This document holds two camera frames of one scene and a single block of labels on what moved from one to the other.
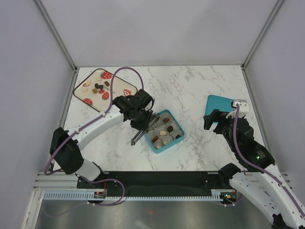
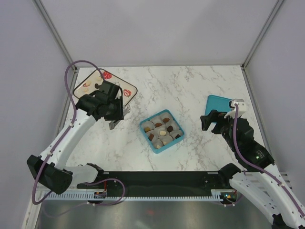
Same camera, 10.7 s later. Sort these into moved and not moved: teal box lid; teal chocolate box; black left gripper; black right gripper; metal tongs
Moved: metal tongs; black left gripper
Not moved: black right gripper; teal box lid; teal chocolate box
